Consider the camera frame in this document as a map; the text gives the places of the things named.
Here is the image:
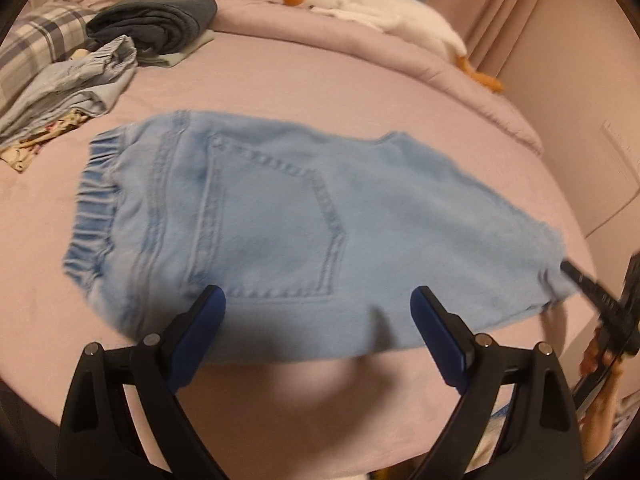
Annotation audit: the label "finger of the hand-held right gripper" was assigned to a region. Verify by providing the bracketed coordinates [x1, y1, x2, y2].
[561, 259, 608, 311]

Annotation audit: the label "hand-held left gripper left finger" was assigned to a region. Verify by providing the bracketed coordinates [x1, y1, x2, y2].
[56, 285, 228, 480]

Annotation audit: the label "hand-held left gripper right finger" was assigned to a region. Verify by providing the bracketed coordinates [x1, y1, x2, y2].
[409, 286, 586, 480]

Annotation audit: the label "light blue denim pants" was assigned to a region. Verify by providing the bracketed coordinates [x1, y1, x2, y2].
[61, 109, 576, 361]

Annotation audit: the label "person's right forearm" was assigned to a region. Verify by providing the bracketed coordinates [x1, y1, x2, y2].
[582, 374, 632, 466]

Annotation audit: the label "person's right hand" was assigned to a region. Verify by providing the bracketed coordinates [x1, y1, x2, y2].
[580, 327, 620, 377]

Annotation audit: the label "floral patterned cloth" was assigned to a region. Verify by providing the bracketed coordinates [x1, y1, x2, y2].
[0, 107, 93, 173]

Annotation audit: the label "pink bed sheet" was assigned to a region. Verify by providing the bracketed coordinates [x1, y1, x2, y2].
[0, 35, 601, 480]

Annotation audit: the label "crumpled light blue garment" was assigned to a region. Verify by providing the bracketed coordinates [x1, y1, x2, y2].
[0, 35, 138, 143]

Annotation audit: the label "folded light green cloth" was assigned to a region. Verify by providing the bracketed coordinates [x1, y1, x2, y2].
[137, 30, 216, 67]

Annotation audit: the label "pink curtain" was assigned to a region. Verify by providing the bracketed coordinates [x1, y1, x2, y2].
[425, 0, 566, 76]

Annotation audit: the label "folded dark blue jeans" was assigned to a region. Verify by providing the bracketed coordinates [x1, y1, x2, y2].
[86, 0, 218, 56]

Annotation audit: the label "pink comforter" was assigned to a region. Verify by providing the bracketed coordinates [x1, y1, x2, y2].
[65, 0, 543, 156]

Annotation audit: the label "white goose plush toy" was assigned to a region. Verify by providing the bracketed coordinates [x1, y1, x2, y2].
[266, 0, 506, 93]

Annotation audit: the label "blue plaid pillow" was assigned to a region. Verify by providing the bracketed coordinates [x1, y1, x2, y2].
[0, 2, 98, 111]

